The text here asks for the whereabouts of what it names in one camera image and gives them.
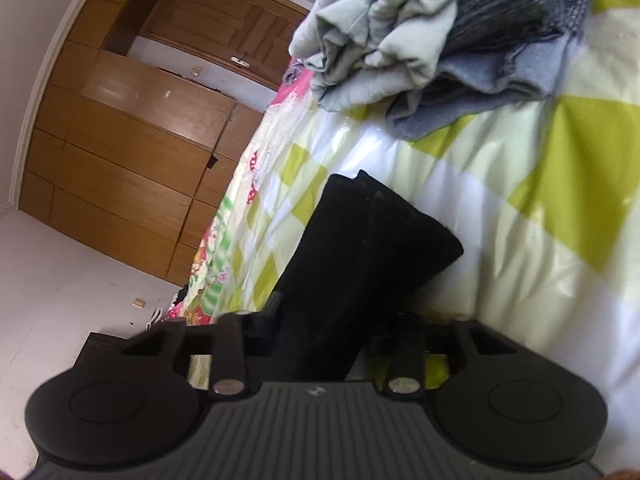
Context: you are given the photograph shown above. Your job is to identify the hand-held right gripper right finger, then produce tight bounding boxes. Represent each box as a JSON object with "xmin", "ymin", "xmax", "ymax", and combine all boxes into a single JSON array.
[{"xmin": 372, "ymin": 315, "xmax": 521, "ymax": 398}]

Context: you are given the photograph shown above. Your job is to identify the brown wooden door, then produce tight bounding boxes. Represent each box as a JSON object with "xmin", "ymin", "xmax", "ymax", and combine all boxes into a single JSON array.
[{"xmin": 67, "ymin": 0, "xmax": 313, "ymax": 91}]

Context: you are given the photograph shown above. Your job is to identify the black pants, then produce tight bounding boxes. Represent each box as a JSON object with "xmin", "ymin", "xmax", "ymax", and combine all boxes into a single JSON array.
[{"xmin": 272, "ymin": 170, "xmax": 464, "ymax": 382}]

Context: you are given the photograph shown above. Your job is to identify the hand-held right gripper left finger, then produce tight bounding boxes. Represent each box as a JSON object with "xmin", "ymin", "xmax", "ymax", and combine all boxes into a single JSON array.
[{"xmin": 122, "ymin": 292, "xmax": 282, "ymax": 398}]

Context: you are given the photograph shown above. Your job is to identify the pile of bags and clothes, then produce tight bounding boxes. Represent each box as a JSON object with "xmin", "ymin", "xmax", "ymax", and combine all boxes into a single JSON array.
[{"xmin": 145, "ymin": 285, "xmax": 193, "ymax": 331}]

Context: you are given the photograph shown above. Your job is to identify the pale green folded garment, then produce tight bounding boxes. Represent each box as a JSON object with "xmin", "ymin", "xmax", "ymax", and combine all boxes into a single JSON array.
[{"xmin": 290, "ymin": 0, "xmax": 473, "ymax": 112}]

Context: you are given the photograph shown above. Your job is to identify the brown wooden wardrobe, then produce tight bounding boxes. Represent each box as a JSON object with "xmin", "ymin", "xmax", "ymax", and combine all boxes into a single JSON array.
[{"xmin": 20, "ymin": 50, "xmax": 266, "ymax": 286}]

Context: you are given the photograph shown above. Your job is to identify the blue grey folded garment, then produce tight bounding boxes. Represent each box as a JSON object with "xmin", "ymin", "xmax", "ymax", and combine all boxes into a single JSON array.
[{"xmin": 385, "ymin": 32, "xmax": 583, "ymax": 142}]

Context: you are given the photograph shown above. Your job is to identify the green white checked sheet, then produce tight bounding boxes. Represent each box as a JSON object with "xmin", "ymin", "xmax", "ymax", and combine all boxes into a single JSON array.
[{"xmin": 220, "ymin": 0, "xmax": 640, "ymax": 461}]

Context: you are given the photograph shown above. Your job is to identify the dark grey knit garment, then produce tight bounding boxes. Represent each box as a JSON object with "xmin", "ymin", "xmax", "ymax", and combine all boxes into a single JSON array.
[{"xmin": 440, "ymin": 0, "xmax": 593, "ymax": 58}]

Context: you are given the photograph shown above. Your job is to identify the cartoon printed quilt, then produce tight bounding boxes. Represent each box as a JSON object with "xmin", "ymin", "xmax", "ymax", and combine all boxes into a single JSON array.
[{"xmin": 167, "ymin": 57, "xmax": 321, "ymax": 323}]

